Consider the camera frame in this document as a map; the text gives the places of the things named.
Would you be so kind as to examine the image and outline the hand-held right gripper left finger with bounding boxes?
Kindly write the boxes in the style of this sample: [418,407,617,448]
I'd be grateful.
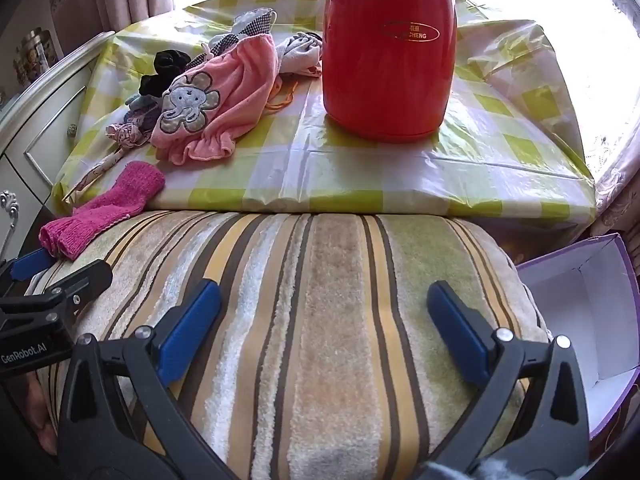
[56,279,236,480]

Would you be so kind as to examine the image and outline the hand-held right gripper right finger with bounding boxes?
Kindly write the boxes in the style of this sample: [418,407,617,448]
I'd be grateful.
[425,281,591,480]

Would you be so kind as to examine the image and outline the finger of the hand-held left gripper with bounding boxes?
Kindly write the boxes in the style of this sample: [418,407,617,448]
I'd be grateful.
[0,249,55,286]
[27,259,114,318]

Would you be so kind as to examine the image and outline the magenta knit glove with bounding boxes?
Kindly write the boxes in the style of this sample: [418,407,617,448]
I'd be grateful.
[39,161,167,262]

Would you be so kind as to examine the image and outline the purple cardboard box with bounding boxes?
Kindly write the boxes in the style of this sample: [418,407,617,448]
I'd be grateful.
[515,232,640,441]

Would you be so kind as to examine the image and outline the striped towel blanket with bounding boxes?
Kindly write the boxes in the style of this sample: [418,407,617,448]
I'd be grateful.
[25,210,551,480]

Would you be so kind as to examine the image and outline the white dresser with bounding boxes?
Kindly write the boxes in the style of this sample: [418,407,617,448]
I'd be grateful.
[0,30,116,261]

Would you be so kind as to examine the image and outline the purple striped knit mitten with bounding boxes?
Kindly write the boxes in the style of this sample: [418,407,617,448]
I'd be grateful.
[122,92,166,133]

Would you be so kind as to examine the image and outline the yellow checked plastic tablecloth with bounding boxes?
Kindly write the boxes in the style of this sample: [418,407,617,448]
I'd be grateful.
[54,0,597,222]

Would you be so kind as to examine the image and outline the shiny patterned container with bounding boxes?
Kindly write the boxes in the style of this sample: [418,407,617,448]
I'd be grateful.
[12,29,52,86]

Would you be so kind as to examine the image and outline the embroidered lace curtain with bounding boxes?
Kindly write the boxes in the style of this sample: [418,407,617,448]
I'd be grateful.
[590,0,640,241]

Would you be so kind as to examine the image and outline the black sock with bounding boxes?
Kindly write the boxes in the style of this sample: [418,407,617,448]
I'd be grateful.
[139,50,190,97]

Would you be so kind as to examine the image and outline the pink baby garment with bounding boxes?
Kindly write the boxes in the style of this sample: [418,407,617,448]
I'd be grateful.
[150,35,279,166]

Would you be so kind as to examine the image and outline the red thermos flask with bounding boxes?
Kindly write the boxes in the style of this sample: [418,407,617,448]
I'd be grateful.
[322,0,458,143]

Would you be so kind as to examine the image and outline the white grey sock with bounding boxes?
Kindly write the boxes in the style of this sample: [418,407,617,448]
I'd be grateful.
[276,31,324,79]

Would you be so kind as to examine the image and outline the grey cloth with houndstooth trim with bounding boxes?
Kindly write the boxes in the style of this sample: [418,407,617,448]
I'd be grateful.
[202,6,277,58]

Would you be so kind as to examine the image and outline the ornate silver drawer handle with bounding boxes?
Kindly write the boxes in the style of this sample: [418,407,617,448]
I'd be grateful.
[0,189,22,257]

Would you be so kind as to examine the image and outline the floral fabric strap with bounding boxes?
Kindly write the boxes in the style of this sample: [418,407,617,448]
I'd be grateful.
[61,122,153,206]

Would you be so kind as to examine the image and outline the orange brown cord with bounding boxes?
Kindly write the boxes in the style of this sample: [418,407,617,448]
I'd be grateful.
[264,77,302,112]

